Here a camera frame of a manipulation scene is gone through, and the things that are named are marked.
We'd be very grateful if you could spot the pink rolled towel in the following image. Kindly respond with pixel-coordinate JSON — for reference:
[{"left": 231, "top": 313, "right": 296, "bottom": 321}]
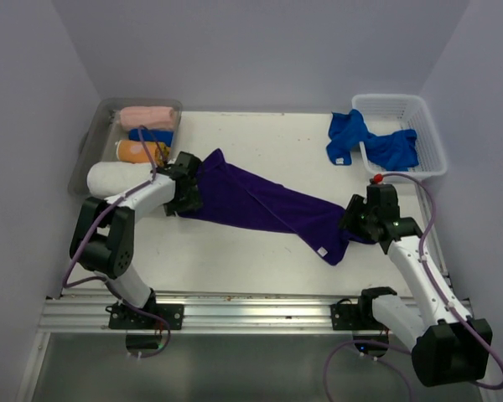
[{"left": 119, "top": 106, "right": 177, "bottom": 131}]

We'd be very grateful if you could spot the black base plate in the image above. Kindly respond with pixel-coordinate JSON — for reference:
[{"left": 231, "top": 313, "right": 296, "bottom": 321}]
[
  {"left": 329, "top": 298, "right": 386, "bottom": 332},
  {"left": 105, "top": 300, "right": 184, "bottom": 330}
]

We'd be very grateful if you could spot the purple towel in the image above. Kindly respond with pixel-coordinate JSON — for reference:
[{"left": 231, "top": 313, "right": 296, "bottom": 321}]
[{"left": 179, "top": 149, "right": 372, "bottom": 265}]

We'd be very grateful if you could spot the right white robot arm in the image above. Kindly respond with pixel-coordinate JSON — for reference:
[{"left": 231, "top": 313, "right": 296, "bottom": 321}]
[{"left": 340, "top": 182, "right": 493, "bottom": 387}]

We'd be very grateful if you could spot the blue rolled towel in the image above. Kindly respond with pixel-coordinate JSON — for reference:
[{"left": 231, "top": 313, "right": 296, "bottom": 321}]
[{"left": 128, "top": 128, "right": 174, "bottom": 147}]

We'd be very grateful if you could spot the white plastic basket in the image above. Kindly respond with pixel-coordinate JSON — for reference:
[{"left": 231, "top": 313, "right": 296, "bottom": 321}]
[{"left": 351, "top": 94, "right": 448, "bottom": 181}]

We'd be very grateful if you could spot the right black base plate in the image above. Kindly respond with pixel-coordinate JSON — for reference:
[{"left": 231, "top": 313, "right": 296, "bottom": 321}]
[{"left": 329, "top": 298, "right": 386, "bottom": 332}]

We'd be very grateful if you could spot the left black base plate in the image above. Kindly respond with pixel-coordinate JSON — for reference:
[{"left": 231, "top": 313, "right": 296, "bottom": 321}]
[{"left": 105, "top": 300, "right": 184, "bottom": 330}]

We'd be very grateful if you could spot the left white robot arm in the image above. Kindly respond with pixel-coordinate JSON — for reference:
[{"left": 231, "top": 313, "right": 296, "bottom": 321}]
[{"left": 62, "top": 152, "right": 203, "bottom": 329}]

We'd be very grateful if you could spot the white rolled towel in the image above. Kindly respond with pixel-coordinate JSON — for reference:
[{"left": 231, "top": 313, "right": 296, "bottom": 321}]
[{"left": 86, "top": 162, "right": 152, "bottom": 198}]

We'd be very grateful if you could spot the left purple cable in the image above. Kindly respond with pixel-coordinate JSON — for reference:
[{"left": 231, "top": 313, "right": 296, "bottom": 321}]
[{"left": 60, "top": 125, "right": 173, "bottom": 359}]

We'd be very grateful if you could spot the orange polka dot towel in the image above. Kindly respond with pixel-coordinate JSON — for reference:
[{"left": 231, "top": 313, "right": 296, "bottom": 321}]
[{"left": 116, "top": 140, "right": 171, "bottom": 164}]

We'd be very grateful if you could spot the aluminium mounting rail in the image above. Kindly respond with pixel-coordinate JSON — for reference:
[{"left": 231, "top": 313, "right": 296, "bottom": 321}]
[{"left": 37, "top": 289, "right": 341, "bottom": 335}]

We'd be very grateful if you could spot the grey plastic tray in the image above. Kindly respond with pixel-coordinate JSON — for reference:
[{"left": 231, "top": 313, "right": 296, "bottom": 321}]
[{"left": 68, "top": 97, "right": 183, "bottom": 198}]

